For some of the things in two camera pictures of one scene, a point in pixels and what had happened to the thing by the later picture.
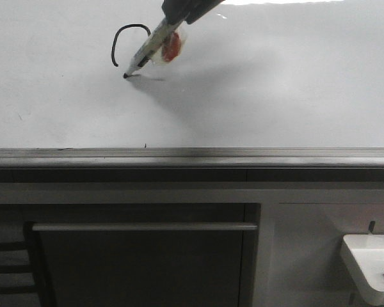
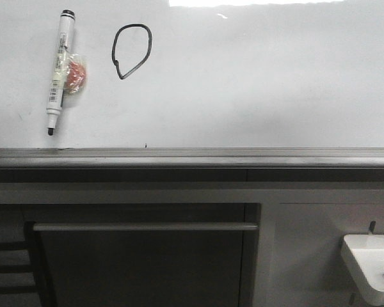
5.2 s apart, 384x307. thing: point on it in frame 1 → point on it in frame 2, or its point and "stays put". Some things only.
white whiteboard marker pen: x=162 y=32 → x=61 y=69
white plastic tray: x=366 y=258 stays put
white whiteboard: x=254 y=73 stays put
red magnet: x=171 y=48 → x=76 y=73
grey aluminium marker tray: x=191 y=164 stays put
